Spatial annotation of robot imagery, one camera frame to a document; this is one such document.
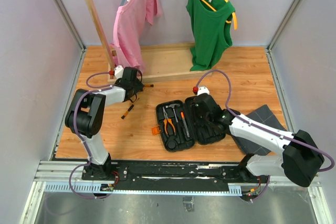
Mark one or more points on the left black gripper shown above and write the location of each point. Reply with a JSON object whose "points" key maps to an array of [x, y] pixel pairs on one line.
{"points": [[138, 86]]}

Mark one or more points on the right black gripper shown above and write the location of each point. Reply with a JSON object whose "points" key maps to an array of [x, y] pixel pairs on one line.
{"points": [[196, 107]]}

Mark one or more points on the black plastic tool case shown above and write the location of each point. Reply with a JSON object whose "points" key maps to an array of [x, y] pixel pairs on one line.
{"points": [[199, 131]]}

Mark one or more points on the orange handled pliers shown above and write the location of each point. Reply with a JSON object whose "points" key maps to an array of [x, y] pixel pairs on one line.
{"points": [[168, 123]]}

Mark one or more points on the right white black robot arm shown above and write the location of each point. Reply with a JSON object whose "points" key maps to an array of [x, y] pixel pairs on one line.
{"points": [[296, 156]]}

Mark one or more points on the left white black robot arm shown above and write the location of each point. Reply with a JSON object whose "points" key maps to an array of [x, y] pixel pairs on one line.
{"points": [[85, 114]]}

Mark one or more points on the slim black orange screwdriver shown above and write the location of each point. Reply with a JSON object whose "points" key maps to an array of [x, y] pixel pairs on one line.
{"points": [[127, 111]]}

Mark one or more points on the wooden clothes rack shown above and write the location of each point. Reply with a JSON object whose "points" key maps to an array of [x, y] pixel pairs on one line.
{"points": [[166, 62]]}

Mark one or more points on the grey folded cloth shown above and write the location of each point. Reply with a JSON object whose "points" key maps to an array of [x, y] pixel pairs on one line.
{"points": [[259, 132]]}

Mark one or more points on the pink t-shirt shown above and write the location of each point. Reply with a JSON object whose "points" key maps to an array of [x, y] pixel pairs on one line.
{"points": [[130, 20]]}

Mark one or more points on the green tank top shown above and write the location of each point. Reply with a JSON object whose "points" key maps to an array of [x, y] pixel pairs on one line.
{"points": [[210, 23]]}

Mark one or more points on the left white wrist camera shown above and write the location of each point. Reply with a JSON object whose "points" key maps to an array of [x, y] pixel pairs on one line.
{"points": [[117, 72]]}

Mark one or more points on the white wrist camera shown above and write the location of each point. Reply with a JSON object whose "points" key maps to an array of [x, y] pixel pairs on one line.
{"points": [[198, 90], [117, 72]]}

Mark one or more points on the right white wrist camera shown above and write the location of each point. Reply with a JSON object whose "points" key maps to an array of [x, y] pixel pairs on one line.
{"points": [[198, 90]]}

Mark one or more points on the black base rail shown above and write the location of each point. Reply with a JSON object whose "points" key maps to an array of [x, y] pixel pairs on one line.
{"points": [[173, 176]]}

